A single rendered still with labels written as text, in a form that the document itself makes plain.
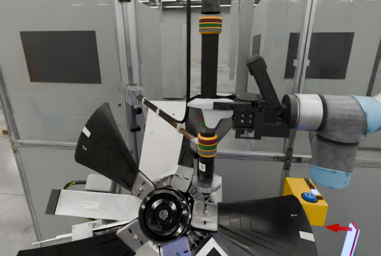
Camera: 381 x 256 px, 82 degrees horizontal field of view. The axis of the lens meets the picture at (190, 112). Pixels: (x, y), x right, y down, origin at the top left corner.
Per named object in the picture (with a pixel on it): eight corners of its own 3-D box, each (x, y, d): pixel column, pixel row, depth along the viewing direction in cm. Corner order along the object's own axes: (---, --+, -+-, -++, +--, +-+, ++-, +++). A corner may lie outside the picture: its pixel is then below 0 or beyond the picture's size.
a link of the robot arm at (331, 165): (342, 170, 53) (352, 127, 50) (352, 197, 43) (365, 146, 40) (306, 163, 56) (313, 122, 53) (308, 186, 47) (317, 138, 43)
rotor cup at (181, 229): (143, 192, 65) (127, 189, 53) (191, 180, 65) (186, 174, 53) (151, 248, 59) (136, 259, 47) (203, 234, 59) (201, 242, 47)
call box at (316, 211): (281, 197, 94) (284, 176, 91) (306, 199, 93) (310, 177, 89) (293, 227, 79) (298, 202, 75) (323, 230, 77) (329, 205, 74)
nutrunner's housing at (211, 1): (195, 190, 54) (197, -22, 40) (208, 185, 56) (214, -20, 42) (203, 200, 51) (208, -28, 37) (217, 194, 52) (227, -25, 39)
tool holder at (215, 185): (182, 176, 55) (182, 141, 52) (206, 168, 59) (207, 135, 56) (200, 197, 48) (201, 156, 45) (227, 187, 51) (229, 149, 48)
